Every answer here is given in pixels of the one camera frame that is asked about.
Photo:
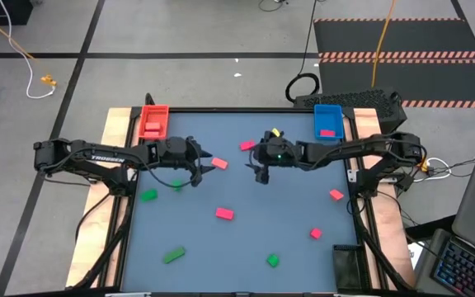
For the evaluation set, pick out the blue plastic basket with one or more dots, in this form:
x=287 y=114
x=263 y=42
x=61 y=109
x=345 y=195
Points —
x=328 y=117

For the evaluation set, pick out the orange block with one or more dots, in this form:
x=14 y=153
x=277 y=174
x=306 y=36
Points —
x=219 y=163
x=336 y=194
x=153 y=125

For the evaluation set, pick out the green half-round block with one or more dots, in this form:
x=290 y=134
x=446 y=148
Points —
x=273 y=260

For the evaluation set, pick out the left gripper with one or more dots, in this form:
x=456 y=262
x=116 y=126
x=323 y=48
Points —
x=175 y=152

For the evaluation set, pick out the wooden side board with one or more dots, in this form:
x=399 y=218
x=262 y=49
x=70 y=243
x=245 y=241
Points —
x=116 y=123
x=390 y=231

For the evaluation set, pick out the white bracket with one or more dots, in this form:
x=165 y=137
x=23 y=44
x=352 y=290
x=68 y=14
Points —
x=351 y=175

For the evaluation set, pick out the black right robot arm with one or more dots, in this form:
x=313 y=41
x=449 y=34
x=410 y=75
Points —
x=369 y=144

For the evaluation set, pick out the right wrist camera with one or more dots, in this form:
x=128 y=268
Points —
x=269 y=137

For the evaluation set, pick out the black table frame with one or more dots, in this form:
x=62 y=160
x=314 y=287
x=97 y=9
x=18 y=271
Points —
x=241 y=109

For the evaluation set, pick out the white paper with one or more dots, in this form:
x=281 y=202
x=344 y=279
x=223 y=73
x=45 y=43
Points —
x=415 y=255

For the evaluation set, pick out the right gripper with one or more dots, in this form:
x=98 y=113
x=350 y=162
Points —
x=280 y=152

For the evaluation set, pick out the red cube block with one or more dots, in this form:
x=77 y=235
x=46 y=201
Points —
x=316 y=233

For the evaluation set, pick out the black hazard-striped floor mat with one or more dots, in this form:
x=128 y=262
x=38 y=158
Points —
x=406 y=39

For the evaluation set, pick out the yellow plug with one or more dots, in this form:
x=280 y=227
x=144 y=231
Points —
x=423 y=165

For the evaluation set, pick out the long green block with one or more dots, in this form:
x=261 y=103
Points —
x=174 y=255

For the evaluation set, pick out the black basket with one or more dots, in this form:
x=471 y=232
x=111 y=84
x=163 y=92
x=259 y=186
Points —
x=346 y=268

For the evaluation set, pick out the green cube block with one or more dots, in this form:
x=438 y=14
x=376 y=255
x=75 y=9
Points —
x=177 y=184

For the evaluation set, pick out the orange plastic basket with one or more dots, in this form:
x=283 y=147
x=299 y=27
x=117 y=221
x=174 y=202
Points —
x=147 y=113

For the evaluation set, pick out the red rectangular block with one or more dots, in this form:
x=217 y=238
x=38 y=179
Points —
x=327 y=133
x=247 y=145
x=224 y=213

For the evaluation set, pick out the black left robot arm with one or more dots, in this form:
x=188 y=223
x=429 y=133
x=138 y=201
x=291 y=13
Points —
x=109 y=158

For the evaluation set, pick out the black perforated computer case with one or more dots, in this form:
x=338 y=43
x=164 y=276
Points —
x=353 y=101

